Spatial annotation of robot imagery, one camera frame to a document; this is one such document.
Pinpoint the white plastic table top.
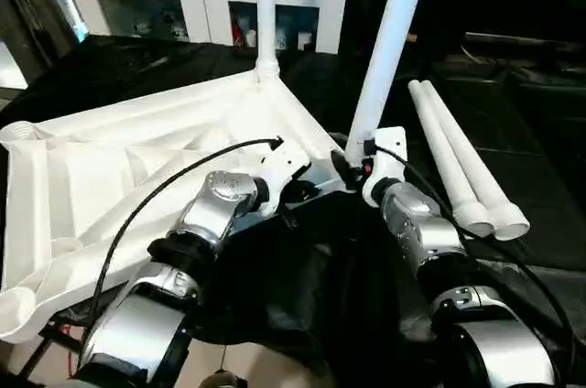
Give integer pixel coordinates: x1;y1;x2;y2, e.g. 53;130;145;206
0;70;354;345

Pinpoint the black plastic mat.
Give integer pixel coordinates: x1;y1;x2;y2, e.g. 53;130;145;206
0;33;586;388

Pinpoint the long grey metal bar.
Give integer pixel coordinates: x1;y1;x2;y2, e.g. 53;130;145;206
464;32;586;54

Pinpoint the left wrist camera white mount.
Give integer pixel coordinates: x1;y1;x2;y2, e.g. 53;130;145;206
258;138;313;217

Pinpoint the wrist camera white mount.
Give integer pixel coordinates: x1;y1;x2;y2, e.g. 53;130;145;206
258;138;313;217
361;126;409;207

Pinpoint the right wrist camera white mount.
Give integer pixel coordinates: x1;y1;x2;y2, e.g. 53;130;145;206
361;126;409;207

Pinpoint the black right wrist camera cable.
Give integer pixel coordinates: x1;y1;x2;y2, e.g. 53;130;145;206
369;143;576;388

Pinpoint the thin red cable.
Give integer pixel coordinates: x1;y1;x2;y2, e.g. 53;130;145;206
61;323;80;380

